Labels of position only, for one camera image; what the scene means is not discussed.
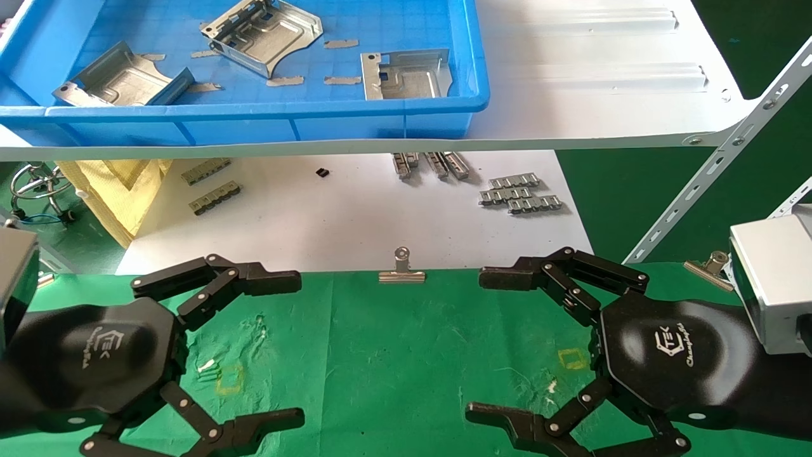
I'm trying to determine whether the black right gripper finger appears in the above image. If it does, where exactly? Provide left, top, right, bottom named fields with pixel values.
left=465, top=378, right=692, bottom=457
left=479, top=246, right=650, bottom=328

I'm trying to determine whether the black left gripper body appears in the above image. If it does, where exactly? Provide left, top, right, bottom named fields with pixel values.
left=6, top=297, right=188, bottom=439

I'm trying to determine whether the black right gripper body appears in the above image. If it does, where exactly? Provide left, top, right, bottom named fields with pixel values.
left=590, top=297, right=769, bottom=430

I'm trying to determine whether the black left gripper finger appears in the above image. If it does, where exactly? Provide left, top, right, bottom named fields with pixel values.
left=79, top=381, right=306, bottom=457
left=131, top=254, right=303, bottom=332

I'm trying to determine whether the silver toothed strip part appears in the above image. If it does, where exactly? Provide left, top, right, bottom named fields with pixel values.
left=478, top=186, right=533, bottom=206
left=488, top=173, right=542, bottom=190
left=507, top=195, right=565, bottom=215

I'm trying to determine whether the olive metal strip part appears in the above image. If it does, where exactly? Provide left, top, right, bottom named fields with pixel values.
left=189, top=181, right=242, bottom=216
left=181, top=159, right=233, bottom=187

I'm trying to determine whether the green table mat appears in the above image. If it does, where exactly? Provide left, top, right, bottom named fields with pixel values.
left=0, top=262, right=812, bottom=457

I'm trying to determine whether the yellow woven bag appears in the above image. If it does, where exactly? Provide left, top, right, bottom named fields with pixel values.
left=56, top=159, right=176, bottom=249

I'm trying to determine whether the blue plastic tray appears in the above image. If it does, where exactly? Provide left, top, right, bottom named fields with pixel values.
left=0, top=0, right=490, bottom=148

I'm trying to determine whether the white metal shelf panel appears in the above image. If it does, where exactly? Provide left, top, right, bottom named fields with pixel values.
left=0, top=0, right=759, bottom=163

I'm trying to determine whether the white slotted angle bar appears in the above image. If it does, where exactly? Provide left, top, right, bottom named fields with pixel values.
left=769, top=178, right=812, bottom=221
left=624, top=35, right=812, bottom=265

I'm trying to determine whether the boxy sheet metal part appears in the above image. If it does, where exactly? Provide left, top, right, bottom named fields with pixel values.
left=200, top=0, right=324, bottom=79

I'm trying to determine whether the folded sheet metal part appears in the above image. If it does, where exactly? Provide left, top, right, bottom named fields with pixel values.
left=52, top=41, right=196, bottom=107

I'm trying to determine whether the dark left wrist camera box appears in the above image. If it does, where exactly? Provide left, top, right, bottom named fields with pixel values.
left=0, top=227, right=40, bottom=356

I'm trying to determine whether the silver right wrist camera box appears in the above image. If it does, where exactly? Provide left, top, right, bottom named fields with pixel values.
left=728, top=204, right=812, bottom=356

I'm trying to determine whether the silver metal rail piece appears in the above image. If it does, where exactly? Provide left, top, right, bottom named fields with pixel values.
left=391, top=152, right=421, bottom=180
left=423, top=152, right=450, bottom=180
left=443, top=151, right=471, bottom=180

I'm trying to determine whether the chrome ring stand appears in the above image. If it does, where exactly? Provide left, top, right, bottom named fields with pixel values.
left=9, top=162, right=78, bottom=223

